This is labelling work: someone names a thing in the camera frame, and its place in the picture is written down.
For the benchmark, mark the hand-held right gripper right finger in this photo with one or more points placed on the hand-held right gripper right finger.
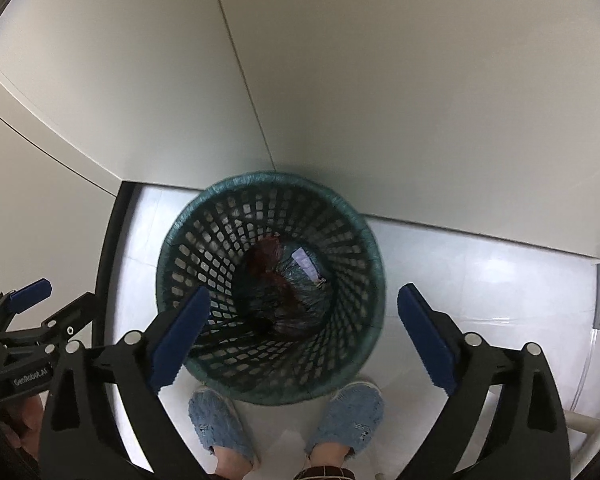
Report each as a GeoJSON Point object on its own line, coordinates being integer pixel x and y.
{"type": "Point", "coordinates": [425, 335]}

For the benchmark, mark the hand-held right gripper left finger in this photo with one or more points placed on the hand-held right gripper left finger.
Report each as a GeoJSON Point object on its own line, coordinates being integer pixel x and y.
{"type": "Point", "coordinates": [180, 340]}

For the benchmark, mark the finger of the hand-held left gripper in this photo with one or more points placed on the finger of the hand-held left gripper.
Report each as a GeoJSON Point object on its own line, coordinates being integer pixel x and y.
{"type": "Point", "coordinates": [30, 294]}
{"type": "Point", "coordinates": [72, 316]}

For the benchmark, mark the green plastic mesh wastebasket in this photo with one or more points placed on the green plastic mesh wastebasket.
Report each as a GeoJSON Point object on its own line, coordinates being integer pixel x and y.
{"type": "Point", "coordinates": [220, 220]}

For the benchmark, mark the person's left hand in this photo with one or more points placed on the person's left hand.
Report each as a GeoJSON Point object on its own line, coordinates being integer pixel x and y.
{"type": "Point", "coordinates": [27, 417]}

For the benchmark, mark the left blue denim slipper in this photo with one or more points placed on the left blue denim slipper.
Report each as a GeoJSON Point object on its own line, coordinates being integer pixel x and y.
{"type": "Point", "coordinates": [215, 420]}

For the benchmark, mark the blue knitted slipper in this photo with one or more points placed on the blue knitted slipper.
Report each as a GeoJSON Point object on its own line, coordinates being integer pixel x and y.
{"type": "Point", "coordinates": [350, 415]}

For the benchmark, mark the person's left leg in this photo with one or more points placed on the person's left leg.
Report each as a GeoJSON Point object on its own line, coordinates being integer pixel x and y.
{"type": "Point", "coordinates": [232, 465]}

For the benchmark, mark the person's leg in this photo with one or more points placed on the person's leg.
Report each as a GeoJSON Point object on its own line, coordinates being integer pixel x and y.
{"type": "Point", "coordinates": [232, 465]}
{"type": "Point", "coordinates": [327, 455]}

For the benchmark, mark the shiny purple white packet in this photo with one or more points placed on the shiny purple white packet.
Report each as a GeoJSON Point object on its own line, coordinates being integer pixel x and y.
{"type": "Point", "coordinates": [305, 262]}

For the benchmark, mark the person's right leg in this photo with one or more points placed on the person's right leg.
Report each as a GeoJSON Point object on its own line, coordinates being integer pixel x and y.
{"type": "Point", "coordinates": [327, 455]}

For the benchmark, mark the person's dark plaid trousers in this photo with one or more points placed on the person's dark plaid trousers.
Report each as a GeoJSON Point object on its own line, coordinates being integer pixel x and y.
{"type": "Point", "coordinates": [330, 474]}

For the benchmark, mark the white pipe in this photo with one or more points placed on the white pipe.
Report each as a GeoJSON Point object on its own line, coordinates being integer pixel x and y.
{"type": "Point", "coordinates": [582, 420]}

